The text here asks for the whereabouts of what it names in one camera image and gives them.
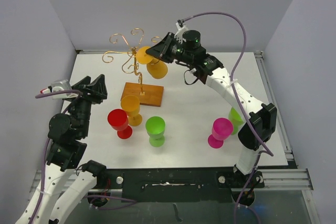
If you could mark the red wine glass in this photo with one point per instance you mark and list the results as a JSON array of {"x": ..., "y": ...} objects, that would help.
[{"x": 118, "y": 120}]

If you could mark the orange wine glass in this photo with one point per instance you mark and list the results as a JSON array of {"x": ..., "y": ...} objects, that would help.
[
  {"x": 131, "y": 105},
  {"x": 155, "y": 67}
]

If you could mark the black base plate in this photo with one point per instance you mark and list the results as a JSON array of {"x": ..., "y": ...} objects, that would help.
[{"x": 179, "y": 184}]

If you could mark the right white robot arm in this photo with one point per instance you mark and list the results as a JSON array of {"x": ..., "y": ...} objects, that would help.
[{"x": 186, "y": 50}]

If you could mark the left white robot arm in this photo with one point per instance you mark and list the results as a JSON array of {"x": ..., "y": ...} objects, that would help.
[{"x": 64, "y": 150}]

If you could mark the green wine glass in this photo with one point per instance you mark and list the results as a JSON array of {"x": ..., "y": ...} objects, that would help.
[
  {"x": 155, "y": 128},
  {"x": 236, "y": 120}
]

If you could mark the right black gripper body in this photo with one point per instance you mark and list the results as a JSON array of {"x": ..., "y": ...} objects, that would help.
[{"x": 177, "y": 52}]

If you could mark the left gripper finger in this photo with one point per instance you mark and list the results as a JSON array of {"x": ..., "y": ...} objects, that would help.
[
  {"x": 80, "y": 87},
  {"x": 97, "y": 90}
]

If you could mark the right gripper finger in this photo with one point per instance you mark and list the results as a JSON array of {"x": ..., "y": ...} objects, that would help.
[
  {"x": 160, "y": 50},
  {"x": 168, "y": 40}
]

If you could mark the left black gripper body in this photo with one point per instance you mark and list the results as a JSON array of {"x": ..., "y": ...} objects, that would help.
[{"x": 82, "y": 107}]

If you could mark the magenta wine glass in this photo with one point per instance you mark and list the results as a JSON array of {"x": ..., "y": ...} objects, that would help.
[{"x": 222, "y": 128}]

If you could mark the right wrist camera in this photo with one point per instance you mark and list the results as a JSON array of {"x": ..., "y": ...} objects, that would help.
[{"x": 181, "y": 28}]

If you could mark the gold wire wine glass rack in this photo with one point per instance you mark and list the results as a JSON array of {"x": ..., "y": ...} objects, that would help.
[{"x": 150, "y": 95}]

